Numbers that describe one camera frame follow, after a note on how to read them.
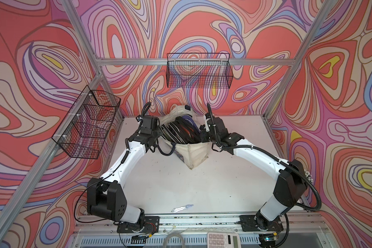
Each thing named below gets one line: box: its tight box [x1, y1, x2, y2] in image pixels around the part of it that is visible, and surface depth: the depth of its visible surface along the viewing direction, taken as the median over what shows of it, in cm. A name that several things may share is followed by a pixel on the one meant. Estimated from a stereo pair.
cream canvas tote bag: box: [159, 104, 211, 170], surface depth 86 cm
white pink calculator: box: [206, 231, 242, 248], surface depth 69 cm
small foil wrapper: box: [171, 204, 194, 213], surface depth 80 cm
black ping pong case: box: [160, 116, 201, 145], surface depth 93 cm
